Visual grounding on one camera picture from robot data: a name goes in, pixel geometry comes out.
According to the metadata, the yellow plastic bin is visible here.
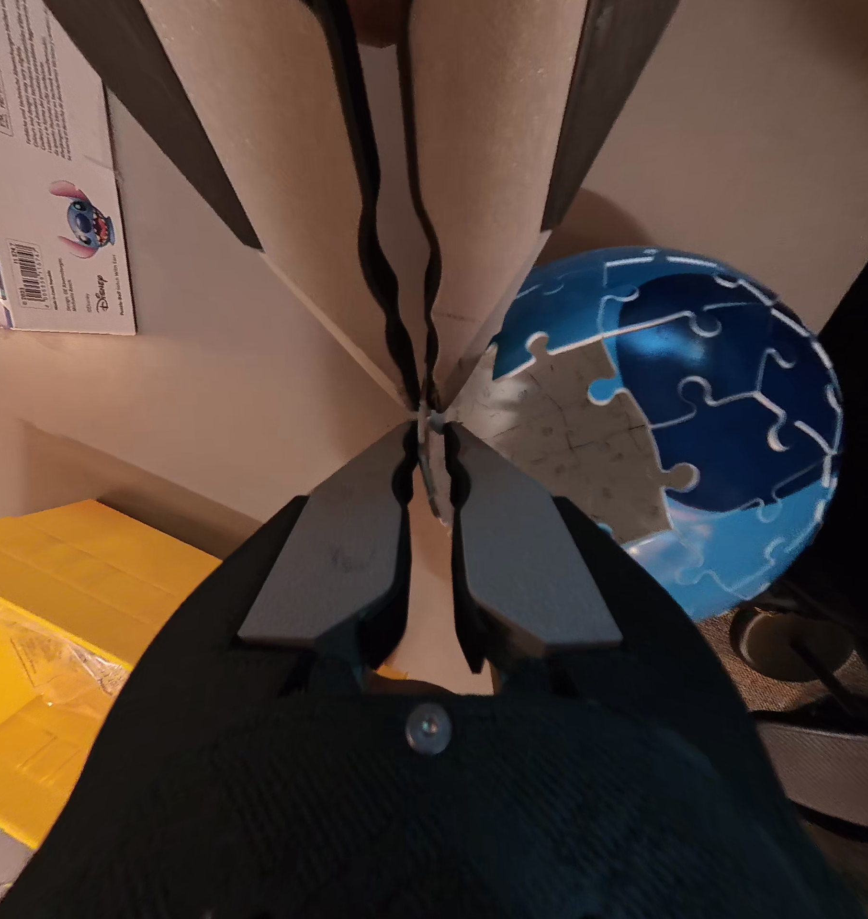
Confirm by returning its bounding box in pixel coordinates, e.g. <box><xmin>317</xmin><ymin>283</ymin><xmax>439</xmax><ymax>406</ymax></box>
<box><xmin>0</xmin><ymin>499</ymin><xmax>223</xmax><ymax>852</ymax></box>

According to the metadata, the person's right hand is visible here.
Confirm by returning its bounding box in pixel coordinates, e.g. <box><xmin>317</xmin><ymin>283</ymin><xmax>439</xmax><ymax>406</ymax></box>
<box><xmin>353</xmin><ymin>3</ymin><xmax>412</xmax><ymax>49</ymax></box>

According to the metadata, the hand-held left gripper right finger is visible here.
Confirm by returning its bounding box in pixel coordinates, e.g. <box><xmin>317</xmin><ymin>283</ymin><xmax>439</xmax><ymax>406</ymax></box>
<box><xmin>444</xmin><ymin>424</ymin><xmax>623</xmax><ymax>672</ymax></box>

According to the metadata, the blue puzzle ball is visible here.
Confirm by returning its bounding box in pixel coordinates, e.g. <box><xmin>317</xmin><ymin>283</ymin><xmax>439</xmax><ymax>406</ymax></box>
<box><xmin>434</xmin><ymin>246</ymin><xmax>845</xmax><ymax>622</ymax></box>

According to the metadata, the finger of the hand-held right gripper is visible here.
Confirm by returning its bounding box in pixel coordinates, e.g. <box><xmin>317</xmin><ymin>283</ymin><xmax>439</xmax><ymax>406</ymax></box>
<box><xmin>139</xmin><ymin>0</ymin><xmax>425</xmax><ymax>414</ymax></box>
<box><xmin>398</xmin><ymin>0</ymin><xmax>589</xmax><ymax>404</ymax></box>

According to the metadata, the round grey chair hub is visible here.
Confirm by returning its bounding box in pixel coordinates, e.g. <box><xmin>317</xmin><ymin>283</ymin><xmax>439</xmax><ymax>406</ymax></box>
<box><xmin>728</xmin><ymin>606</ymin><xmax>858</xmax><ymax>712</ymax></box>

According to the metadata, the white blue puzzle box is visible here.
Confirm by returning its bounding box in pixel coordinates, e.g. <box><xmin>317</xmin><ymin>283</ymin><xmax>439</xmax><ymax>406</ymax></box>
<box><xmin>0</xmin><ymin>0</ymin><xmax>138</xmax><ymax>335</ymax></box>

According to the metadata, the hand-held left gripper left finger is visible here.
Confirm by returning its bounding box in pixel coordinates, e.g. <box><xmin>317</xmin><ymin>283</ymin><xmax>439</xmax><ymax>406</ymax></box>
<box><xmin>236</xmin><ymin>424</ymin><xmax>415</xmax><ymax>672</ymax></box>

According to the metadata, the clear plastic bag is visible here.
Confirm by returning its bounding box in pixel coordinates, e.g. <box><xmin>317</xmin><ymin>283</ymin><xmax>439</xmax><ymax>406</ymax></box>
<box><xmin>0</xmin><ymin>603</ymin><xmax>133</xmax><ymax>748</ymax></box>

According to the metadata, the white puzzle piece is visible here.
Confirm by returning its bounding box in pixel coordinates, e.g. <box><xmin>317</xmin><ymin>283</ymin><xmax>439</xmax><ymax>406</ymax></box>
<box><xmin>417</xmin><ymin>405</ymin><xmax>451</xmax><ymax>536</ymax></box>

